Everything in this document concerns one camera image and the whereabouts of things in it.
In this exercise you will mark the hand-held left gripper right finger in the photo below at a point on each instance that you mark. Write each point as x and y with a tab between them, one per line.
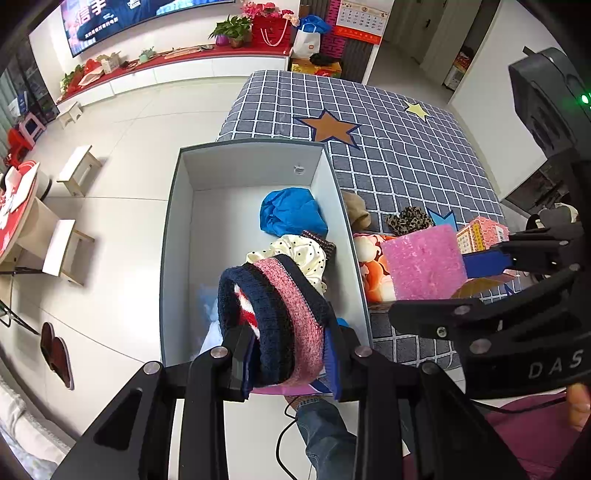
333	369

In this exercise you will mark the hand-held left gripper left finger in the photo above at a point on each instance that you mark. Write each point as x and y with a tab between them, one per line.
247	369

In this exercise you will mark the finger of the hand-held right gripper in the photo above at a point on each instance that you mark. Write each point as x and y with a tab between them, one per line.
443	316
485	264

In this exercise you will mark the pink fuzzy cloth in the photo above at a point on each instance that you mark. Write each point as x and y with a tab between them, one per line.
422	263

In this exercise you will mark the light blue fluffy cloth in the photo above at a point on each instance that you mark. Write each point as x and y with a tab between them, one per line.
210	316

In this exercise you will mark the navy pink knit hat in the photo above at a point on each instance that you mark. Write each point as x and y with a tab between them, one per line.
286	314

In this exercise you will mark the cream polka dot scrunchie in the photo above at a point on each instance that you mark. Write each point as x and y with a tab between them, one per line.
295	251

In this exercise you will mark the striped purple green knit hat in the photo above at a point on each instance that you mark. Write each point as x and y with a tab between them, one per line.
323	244

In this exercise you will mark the grey storage box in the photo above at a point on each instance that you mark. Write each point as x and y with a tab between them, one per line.
178	240

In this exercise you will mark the person's right hand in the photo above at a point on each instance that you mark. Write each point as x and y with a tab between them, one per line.
579	408

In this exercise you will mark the pink yellow tissue box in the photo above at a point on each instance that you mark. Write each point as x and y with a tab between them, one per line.
482	233

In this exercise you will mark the person's jeans leg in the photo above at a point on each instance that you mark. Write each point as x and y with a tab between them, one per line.
325	438

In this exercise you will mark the orange printed plush cloth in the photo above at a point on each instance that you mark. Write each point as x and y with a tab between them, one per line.
371	267

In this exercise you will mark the leopard print scrunchie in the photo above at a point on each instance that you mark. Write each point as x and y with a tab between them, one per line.
408	220

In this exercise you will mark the tan hat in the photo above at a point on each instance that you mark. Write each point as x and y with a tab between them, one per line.
355	207

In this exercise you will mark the grey checked star rug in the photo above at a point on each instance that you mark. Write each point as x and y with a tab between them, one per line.
392	152

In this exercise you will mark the dark red slipper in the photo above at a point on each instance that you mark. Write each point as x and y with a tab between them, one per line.
46	346
62	362

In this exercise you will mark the red yellow carton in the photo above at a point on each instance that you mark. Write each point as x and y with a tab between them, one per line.
458	69

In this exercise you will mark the wooden stool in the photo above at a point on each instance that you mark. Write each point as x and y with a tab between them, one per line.
62	249
78	166

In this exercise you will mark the white cushion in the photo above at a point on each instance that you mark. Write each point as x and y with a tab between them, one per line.
32	424

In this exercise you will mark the round red table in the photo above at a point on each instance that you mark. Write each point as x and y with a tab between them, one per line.
21	203

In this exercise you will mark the white shopping bag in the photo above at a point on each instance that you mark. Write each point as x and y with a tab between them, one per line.
309	39

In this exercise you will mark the white cabinet with red top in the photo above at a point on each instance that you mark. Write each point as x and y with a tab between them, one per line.
194	64

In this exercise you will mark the small white stool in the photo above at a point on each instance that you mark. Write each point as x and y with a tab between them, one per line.
71	113

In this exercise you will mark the red gift bag with flowers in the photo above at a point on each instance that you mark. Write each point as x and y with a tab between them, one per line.
270	30

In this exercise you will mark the red plastic stool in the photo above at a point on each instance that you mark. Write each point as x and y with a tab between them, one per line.
18	143

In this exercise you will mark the pink plastic stool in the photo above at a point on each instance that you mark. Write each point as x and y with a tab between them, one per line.
33	123

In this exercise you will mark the red flower decoration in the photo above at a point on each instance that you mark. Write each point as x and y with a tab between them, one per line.
78	78

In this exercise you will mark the potted green plant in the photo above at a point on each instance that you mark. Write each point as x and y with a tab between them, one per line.
231	30

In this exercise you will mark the wall calendar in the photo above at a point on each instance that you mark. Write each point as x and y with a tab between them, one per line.
362	21

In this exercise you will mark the wall television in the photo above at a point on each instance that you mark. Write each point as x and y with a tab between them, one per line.
138	21

